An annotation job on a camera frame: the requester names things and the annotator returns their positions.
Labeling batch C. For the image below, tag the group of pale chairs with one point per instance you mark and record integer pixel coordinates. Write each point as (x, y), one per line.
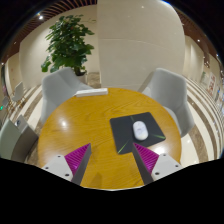
(18, 93)

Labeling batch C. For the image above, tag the white power strip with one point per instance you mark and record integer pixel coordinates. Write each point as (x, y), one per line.
(90, 92)

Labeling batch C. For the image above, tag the white cartoon-print computer mouse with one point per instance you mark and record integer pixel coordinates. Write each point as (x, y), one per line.
(140, 130)

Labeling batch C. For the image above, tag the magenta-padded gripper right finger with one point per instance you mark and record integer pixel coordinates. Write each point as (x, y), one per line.
(148, 159)

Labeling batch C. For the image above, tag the green potted plant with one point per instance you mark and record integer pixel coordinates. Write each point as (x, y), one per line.
(68, 43)

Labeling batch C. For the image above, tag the black green-streaked mouse pad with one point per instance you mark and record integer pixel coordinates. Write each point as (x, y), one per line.
(121, 131)

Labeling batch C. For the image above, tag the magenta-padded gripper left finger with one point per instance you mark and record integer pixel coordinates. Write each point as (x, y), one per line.
(76, 160)

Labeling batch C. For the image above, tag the grey shell chair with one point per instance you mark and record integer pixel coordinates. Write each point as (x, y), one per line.
(170, 93)
(58, 88)

